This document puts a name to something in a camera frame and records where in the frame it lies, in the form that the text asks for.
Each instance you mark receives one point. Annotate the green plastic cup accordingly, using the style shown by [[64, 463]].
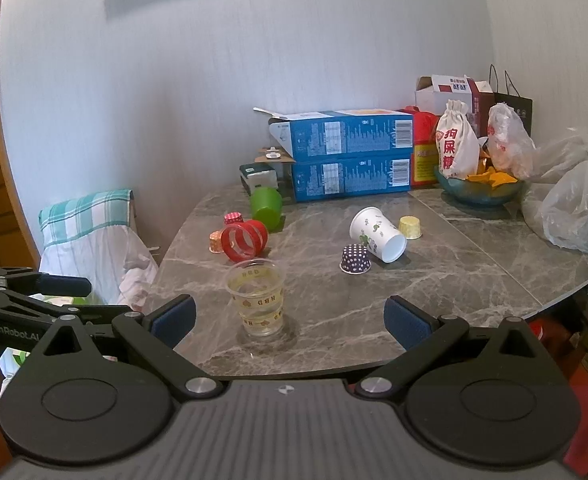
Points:
[[266, 205]]

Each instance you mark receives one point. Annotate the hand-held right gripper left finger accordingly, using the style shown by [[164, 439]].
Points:
[[173, 318]]

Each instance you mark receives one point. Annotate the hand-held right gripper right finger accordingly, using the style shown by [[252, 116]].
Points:
[[407, 323]]

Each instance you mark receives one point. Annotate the blue carton box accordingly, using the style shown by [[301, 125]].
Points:
[[344, 132], [349, 175]]

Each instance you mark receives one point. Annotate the white printed paper cup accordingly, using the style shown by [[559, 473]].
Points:
[[374, 230]]

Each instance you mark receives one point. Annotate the brown cardboard piece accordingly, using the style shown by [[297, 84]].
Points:
[[274, 156]]

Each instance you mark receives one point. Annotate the green checked towel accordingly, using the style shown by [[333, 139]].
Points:
[[84, 212]]

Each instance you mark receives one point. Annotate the red transparent cup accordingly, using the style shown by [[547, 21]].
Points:
[[241, 240]]

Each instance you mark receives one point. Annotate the orange cupcake liner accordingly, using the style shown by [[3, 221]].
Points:
[[215, 241]]

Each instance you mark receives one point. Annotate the clear plastic bag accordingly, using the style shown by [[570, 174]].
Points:
[[569, 210], [559, 152]]

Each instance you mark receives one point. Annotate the purple dotted cupcake liner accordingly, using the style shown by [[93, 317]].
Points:
[[355, 258]]

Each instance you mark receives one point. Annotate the white red-print plastic bag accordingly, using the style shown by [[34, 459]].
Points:
[[509, 140]]

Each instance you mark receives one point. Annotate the red checked cupcake liner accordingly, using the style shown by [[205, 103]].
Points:
[[233, 218]]

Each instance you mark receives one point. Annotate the white and red carton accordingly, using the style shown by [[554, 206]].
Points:
[[449, 91]]

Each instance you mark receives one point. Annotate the clear plastic cup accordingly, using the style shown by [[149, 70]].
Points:
[[256, 295]]

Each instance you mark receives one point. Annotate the red gift box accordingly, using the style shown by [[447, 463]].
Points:
[[424, 145]]

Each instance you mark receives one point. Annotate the teal glass bowl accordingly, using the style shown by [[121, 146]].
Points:
[[479, 191]]

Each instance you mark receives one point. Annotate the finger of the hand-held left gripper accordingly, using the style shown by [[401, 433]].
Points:
[[19, 301], [64, 285]]

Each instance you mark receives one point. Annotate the orange snack packets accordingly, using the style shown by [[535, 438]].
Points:
[[494, 175]]

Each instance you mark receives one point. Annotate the dark paper shopping bag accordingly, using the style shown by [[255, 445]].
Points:
[[516, 105]]

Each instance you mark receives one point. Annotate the yellow cupcake liner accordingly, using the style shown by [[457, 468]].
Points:
[[410, 227]]

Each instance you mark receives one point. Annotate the dark green tissue pack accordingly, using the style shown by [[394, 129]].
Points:
[[259, 175]]

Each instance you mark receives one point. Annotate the white cloth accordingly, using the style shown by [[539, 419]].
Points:
[[99, 265]]

